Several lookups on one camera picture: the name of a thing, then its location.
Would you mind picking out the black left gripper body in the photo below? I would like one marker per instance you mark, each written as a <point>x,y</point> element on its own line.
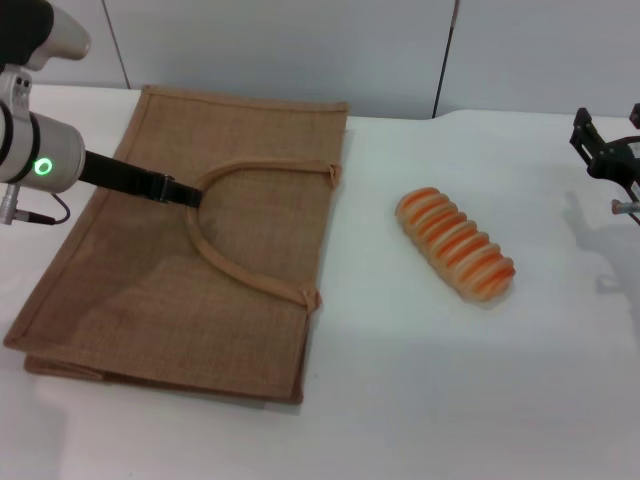
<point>117,175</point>

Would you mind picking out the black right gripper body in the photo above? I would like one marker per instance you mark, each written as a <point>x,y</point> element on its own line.
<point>622,160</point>

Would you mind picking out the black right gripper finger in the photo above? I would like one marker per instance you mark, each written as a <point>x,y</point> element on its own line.
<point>636,116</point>
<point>587,137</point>

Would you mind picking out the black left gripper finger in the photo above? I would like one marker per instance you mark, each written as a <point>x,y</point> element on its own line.
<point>180,192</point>

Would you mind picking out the brown jute handbag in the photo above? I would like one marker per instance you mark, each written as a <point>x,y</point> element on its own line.
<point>165,260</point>

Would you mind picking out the orange striped bread loaf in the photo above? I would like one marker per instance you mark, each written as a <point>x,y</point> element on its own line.
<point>455,245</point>

